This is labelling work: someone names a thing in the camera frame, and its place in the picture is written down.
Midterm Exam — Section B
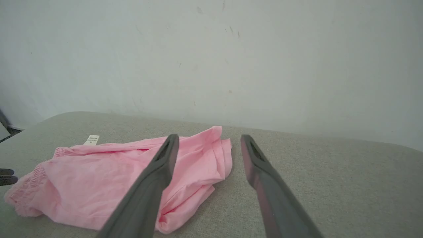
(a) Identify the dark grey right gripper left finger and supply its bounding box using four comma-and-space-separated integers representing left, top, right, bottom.
96, 134, 180, 238

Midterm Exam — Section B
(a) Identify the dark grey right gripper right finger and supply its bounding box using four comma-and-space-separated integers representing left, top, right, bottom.
240, 134, 324, 238

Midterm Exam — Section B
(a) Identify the white board with dark edge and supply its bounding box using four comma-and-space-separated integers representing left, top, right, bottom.
0, 110, 11, 141

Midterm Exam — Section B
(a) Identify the pink garment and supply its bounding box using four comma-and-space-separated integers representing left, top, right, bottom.
4, 125, 233, 235

